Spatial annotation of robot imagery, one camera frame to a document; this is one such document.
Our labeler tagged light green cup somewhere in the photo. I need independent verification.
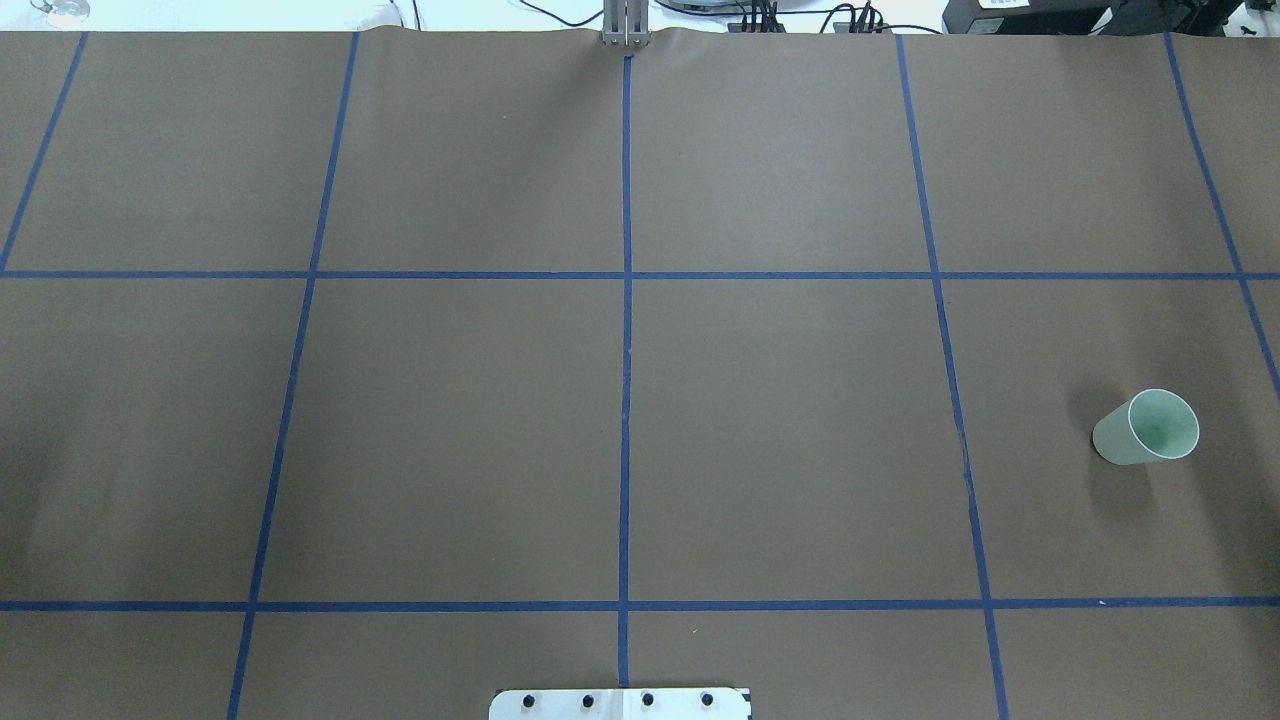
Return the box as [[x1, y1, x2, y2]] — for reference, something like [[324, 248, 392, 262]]
[[1091, 388, 1201, 466]]

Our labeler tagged brown table mat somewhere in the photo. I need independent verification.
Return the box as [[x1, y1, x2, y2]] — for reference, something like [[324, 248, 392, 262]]
[[3, 27, 1277, 719]]

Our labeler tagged silver camera pole bracket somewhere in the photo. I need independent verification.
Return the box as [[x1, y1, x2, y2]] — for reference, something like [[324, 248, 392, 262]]
[[600, 0, 652, 49]]

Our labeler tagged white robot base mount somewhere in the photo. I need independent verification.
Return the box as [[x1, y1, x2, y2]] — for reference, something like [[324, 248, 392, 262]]
[[488, 687, 753, 719]]

